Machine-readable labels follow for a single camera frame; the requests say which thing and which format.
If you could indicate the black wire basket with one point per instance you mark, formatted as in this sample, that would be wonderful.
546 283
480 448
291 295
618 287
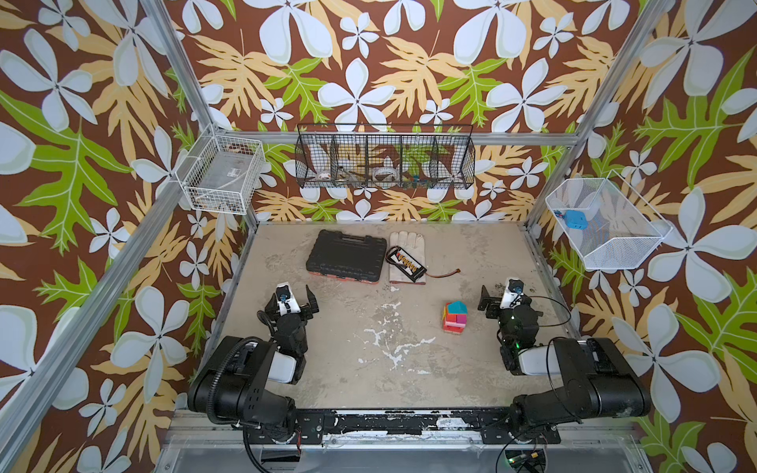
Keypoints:
344 155

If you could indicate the black charger board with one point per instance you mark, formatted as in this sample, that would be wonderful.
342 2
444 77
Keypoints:
398 258

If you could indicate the tape roll in basket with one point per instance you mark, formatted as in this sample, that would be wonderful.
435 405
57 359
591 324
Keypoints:
385 174

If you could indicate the red arch block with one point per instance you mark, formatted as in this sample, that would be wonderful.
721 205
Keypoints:
453 329

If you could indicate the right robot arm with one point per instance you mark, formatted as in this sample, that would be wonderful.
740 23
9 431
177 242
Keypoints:
589 378

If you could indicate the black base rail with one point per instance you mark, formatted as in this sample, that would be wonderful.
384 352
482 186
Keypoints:
487 425

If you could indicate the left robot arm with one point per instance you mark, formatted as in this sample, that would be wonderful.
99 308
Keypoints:
231 389

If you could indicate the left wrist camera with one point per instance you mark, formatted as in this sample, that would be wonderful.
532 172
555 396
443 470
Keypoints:
285 301

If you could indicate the blue object in basket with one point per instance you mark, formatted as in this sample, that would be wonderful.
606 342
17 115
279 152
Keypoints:
575 220

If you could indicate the teal quarter-round block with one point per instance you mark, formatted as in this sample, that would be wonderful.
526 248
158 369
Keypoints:
456 308

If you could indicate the black tool case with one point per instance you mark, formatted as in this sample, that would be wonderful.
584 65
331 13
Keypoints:
347 257

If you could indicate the white mesh basket right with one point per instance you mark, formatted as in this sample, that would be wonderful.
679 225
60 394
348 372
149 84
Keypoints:
624 229

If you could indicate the white wire basket left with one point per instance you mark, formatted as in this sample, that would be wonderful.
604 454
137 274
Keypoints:
219 173

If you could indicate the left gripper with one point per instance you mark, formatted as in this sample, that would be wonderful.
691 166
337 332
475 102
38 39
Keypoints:
309 308

